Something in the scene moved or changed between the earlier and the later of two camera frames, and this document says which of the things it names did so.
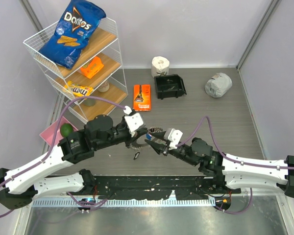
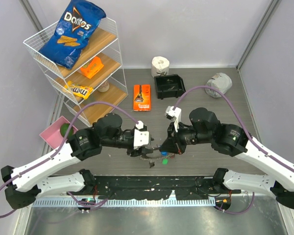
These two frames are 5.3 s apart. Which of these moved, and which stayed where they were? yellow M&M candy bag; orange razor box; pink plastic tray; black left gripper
Moved: black left gripper
Stayed: yellow M&M candy bag; orange razor box; pink plastic tray
